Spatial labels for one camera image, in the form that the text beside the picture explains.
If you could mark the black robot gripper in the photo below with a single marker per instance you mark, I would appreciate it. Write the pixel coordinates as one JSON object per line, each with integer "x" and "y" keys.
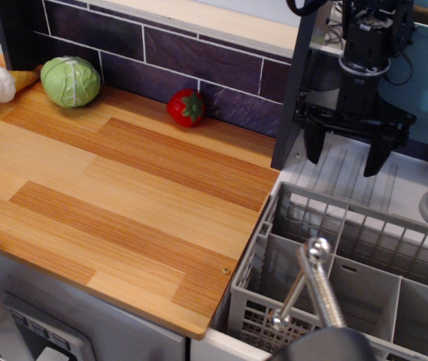
{"x": 333, "y": 100}

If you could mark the grey plastic drying rack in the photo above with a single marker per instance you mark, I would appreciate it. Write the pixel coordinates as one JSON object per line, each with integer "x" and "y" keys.
{"x": 378, "y": 271}

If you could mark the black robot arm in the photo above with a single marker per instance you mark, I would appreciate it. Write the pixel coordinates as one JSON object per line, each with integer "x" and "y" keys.
{"x": 374, "y": 32}

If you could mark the white sink with drainboard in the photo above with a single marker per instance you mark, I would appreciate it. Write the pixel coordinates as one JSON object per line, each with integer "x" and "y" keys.
{"x": 396, "y": 190}

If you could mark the silver metal faucet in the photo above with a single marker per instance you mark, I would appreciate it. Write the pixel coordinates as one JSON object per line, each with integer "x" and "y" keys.
{"x": 334, "y": 341}

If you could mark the red toy strawberry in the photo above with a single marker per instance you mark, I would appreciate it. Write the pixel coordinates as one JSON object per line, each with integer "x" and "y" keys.
{"x": 186, "y": 107}

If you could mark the green toy cabbage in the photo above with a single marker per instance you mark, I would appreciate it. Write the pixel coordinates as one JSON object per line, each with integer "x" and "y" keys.
{"x": 70, "y": 81}

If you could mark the grey dishwasher control panel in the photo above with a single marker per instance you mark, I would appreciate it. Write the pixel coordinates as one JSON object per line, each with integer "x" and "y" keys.
{"x": 38, "y": 330}

